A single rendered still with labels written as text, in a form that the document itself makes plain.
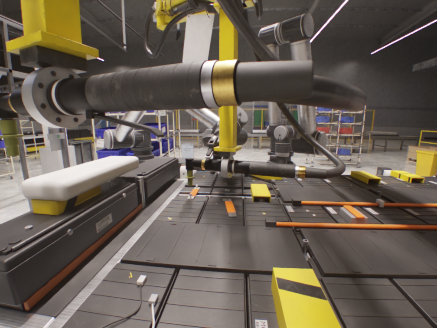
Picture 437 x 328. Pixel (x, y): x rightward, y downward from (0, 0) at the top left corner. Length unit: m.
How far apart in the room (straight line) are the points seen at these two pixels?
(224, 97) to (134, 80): 0.10
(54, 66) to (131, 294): 0.38
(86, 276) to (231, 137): 0.55
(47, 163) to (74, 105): 4.26
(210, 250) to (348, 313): 0.29
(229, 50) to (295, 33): 0.96
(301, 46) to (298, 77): 1.48
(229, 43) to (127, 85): 0.55
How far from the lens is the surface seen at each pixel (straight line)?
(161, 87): 0.22
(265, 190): 0.89
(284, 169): 0.70
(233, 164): 0.73
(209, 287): 0.44
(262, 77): 0.19
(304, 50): 1.67
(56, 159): 4.41
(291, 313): 0.35
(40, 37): 0.34
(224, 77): 0.19
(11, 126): 0.51
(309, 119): 1.75
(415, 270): 0.60
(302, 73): 0.19
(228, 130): 0.72
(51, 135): 3.34
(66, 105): 0.33
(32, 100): 0.35
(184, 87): 0.20
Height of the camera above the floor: 1.30
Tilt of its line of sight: 11 degrees down
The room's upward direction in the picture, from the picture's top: straight up
